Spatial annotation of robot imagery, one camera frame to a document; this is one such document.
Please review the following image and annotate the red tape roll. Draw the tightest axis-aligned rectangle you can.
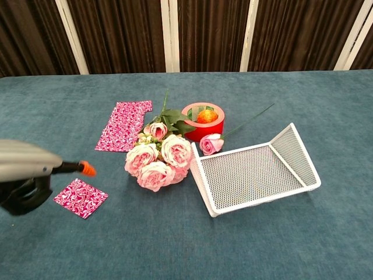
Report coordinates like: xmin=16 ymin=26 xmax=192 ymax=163
xmin=181 ymin=102 xmax=226 ymax=143

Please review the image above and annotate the single pink rose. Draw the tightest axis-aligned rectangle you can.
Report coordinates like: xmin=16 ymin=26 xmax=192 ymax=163
xmin=199 ymin=103 xmax=275 ymax=156

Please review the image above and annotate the pink patterned paper stack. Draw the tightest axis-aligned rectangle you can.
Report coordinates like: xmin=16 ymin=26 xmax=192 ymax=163
xmin=101 ymin=100 xmax=153 ymax=137

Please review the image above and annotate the blue velvet table cloth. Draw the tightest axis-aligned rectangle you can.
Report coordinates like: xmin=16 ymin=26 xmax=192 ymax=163
xmin=0 ymin=69 xmax=373 ymax=280

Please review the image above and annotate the white frame post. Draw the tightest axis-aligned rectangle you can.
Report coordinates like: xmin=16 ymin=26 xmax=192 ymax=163
xmin=54 ymin=0 xmax=90 ymax=75
xmin=238 ymin=0 xmax=261 ymax=72
xmin=160 ymin=0 xmax=181 ymax=73
xmin=333 ymin=0 xmax=373 ymax=71

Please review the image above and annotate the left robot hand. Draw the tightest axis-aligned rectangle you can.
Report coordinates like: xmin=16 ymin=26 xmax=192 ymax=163
xmin=0 ymin=139 xmax=97 ymax=217

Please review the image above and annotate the white mesh tray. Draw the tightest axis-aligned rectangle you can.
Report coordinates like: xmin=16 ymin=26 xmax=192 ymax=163
xmin=189 ymin=122 xmax=322 ymax=218

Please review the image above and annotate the pink peony bouquet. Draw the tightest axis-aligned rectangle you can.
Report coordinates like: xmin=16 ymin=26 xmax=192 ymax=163
xmin=124 ymin=89 xmax=196 ymax=193

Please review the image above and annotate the orange ball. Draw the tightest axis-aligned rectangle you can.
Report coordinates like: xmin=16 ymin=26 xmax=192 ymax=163
xmin=196 ymin=108 xmax=219 ymax=124

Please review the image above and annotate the brown curtain panel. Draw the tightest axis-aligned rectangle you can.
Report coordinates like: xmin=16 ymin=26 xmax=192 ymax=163
xmin=177 ymin=0 xmax=251 ymax=73
xmin=349 ymin=5 xmax=373 ymax=71
xmin=247 ymin=0 xmax=367 ymax=72
xmin=0 ymin=0 xmax=80 ymax=78
xmin=66 ymin=0 xmax=167 ymax=75

